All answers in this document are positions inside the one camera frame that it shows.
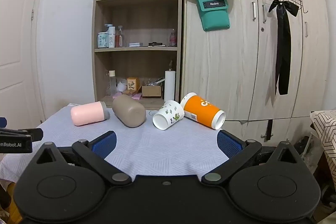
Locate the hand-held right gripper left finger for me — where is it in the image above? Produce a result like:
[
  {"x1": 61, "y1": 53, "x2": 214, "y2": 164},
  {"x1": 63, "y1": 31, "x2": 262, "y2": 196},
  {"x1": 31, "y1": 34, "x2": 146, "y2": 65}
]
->
[{"x1": 31, "y1": 131, "x2": 132, "y2": 186}]

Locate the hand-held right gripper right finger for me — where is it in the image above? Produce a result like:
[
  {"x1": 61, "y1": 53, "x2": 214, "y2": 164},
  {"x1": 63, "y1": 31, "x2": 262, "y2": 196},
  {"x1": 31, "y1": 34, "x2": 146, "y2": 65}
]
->
[{"x1": 202, "y1": 130, "x2": 302, "y2": 186}]

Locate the pink cup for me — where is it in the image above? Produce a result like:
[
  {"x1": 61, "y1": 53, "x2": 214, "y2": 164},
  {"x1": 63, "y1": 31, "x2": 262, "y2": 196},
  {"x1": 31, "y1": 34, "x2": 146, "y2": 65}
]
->
[{"x1": 70, "y1": 101, "x2": 111, "y2": 126}]

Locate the taupe cup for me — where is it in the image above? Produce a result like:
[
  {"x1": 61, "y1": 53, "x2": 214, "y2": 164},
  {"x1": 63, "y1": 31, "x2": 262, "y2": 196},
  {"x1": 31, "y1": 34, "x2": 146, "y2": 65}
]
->
[{"x1": 112, "y1": 95, "x2": 147, "y2": 128}]

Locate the orange paper cup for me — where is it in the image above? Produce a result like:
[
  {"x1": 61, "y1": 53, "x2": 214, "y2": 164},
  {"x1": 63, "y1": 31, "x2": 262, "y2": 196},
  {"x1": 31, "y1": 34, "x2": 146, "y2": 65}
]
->
[{"x1": 180, "y1": 92, "x2": 226, "y2": 130}]

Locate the white leaf print cup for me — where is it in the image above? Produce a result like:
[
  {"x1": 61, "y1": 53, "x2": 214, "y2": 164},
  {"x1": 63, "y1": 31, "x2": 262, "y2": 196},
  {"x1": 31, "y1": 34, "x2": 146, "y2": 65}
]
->
[{"x1": 152, "y1": 100, "x2": 185, "y2": 131}]

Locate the small white paper cup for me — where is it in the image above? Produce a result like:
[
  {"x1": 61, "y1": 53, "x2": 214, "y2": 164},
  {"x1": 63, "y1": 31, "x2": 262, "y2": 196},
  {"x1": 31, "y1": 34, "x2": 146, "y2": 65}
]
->
[{"x1": 117, "y1": 79, "x2": 128, "y2": 93}]

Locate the white quilted tablecloth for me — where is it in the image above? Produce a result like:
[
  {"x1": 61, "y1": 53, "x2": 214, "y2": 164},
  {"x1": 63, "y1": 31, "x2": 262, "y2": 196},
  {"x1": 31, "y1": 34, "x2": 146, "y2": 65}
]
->
[{"x1": 0, "y1": 101, "x2": 238, "y2": 184}]

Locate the pink notepad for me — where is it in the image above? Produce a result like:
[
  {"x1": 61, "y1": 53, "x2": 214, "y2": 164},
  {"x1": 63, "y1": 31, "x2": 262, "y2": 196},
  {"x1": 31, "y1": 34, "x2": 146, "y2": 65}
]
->
[{"x1": 113, "y1": 92, "x2": 143, "y2": 101}]

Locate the clear bottle with cream cap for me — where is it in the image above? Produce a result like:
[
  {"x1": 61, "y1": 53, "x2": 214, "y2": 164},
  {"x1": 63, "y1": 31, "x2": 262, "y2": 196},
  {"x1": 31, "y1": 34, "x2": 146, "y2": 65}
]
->
[{"x1": 106, "y1": 70, "x2": 118, "y2": 97}]

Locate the floral wooden box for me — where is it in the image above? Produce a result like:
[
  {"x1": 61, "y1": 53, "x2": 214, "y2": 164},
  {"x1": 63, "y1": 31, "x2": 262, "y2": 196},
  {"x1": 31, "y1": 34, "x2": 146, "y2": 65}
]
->
[{"x1": 126, "y1": 77, "x2": 140, "y2": 95}]

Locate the small cardboard box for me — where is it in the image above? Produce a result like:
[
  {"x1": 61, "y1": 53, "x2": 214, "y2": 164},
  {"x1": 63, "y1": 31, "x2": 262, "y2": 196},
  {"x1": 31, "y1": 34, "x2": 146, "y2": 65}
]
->
[{"x1": 141, "y1": 85, "x2": 162, "y2": 98}]

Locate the white paper towel roll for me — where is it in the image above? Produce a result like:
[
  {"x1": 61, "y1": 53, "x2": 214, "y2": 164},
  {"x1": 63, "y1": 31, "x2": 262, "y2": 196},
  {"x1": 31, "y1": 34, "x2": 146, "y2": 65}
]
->
[{"x1": 164, "y1": 70, "x2": 176, "y2": 102}]

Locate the wooden wardrobe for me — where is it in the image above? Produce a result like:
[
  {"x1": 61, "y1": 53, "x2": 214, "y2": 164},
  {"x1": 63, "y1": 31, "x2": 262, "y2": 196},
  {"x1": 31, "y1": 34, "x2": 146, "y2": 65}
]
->
[{"x1": 181, "y1": 0, "x2": 330, "y2": 122}]

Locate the white door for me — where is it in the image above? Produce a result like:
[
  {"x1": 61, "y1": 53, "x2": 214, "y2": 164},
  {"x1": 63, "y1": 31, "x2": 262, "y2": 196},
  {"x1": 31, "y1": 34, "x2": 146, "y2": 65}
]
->
[{"x1": 0, "y1": 0, "x2": 48, "y2": 122}]

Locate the geometric patterned cloth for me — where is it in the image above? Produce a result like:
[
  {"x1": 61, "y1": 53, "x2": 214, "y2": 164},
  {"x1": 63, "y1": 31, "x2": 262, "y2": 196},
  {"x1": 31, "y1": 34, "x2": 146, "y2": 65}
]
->
[{"x1": 310, "y1": 110, "x2": 336, "y2": 161}]

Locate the green and white canister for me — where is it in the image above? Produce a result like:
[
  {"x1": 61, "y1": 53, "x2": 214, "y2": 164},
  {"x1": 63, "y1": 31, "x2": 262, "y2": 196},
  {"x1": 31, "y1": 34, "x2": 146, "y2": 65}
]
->
[{"x1": 97, "y1": 32, "x2": 110, "y2": 49}]

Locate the clear bottle with red liquid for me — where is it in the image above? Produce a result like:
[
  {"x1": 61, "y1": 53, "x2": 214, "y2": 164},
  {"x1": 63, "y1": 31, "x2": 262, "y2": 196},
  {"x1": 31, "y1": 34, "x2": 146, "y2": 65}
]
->
[{"x1": 115, "y1": 26, "x2": 124, "y2": 48}]

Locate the white pump bottle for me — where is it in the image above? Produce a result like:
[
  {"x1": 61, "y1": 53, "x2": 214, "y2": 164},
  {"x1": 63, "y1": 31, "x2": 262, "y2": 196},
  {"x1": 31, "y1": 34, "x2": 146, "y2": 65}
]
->
[{"x1": 104, "y1": 24, "x2": 116, "y2": 48}]

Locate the black ribbon bow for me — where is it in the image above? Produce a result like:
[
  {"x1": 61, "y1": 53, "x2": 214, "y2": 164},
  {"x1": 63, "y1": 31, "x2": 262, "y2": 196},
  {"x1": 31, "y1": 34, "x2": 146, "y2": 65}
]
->
[{"x1": 268, "y1": 0, "x2": 300, "y2": 96}]

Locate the teal pouch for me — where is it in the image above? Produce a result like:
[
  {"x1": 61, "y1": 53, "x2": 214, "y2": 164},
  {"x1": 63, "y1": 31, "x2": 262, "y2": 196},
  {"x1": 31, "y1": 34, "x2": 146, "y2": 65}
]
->
[{"x1": 196, "y1": 0, "x2": 231, "y2": 32}]

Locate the wooden open shelf unit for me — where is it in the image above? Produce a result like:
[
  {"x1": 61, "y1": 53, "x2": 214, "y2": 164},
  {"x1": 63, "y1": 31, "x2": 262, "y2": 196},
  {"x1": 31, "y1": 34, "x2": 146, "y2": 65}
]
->
[{"x1": 91, "y1": 0, "x2": 184, "y2": 110}]

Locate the black strap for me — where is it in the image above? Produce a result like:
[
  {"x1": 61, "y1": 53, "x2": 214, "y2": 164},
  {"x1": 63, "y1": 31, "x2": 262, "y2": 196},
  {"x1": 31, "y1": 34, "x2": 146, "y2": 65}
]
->
[{"x1": 265, "y1": 119, "x2": 274, "y2": 141}]

